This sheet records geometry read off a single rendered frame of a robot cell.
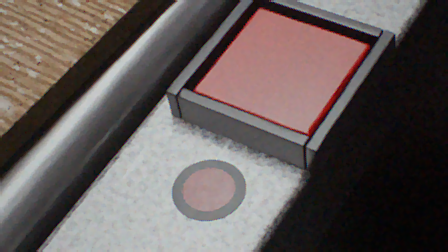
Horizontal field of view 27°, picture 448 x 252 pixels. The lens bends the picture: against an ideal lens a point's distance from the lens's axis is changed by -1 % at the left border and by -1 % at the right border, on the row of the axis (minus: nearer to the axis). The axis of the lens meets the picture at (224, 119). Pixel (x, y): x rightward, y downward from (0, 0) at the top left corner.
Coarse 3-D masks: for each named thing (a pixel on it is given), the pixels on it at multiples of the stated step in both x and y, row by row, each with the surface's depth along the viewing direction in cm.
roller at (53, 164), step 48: (192, 0) 47; (240, 0) 49; (144, 48) 45; (192, 48) 47; (96, 96) 44; (144, 96) 45; (48, 144) 42; (96, 144) 43; (0, 192) 41; (48, 192) 41; (0, 240) 39
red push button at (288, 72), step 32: (256, 32) 44; (288, 32) 43; (320, 32) 43; (224, 64) 43; (256, 64) 42; (288, 64) 42; (320, 64) 42; (352, 64) 42; (224, 96) 41; (256, 96) 41; (288, 96) 41; (320, 96) 41; (288, 128) 40
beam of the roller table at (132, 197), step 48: (336, 0) 46; (384, 0) 46; (432, 0) 46; (432, 48) 49; (384, 96) 45; (144, 144) 42; (192, 144) 42; (240, 144) 41; (96, 192) 41; (144, 192) 40; (288, 192) 39; (336, 192) 44; (48, 240) 39; (96, 240) 39; (144, 240) 39; (192, 240) 38; (240, 240) 38; (288, 240) 40
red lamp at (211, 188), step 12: (216, 168) 40; (192, 180) 40; (204, 180) 40; (216, 180) 40; (228, 180) 40; (192, 192) 40; (204, 192) 40; (216, 192) 40; (228, 192) 40; (192, 204) 39; (204, 204) 39; (216, 204) 39
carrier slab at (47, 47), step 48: (0, 0) 46; (48, 0) 46; (96, 0) 45; (144, 0) 45; (0, 48) 44; (48, 48) 44; (96, 48) 44; (0, 96) 42; (48, 96) 42; (0, 144) 41
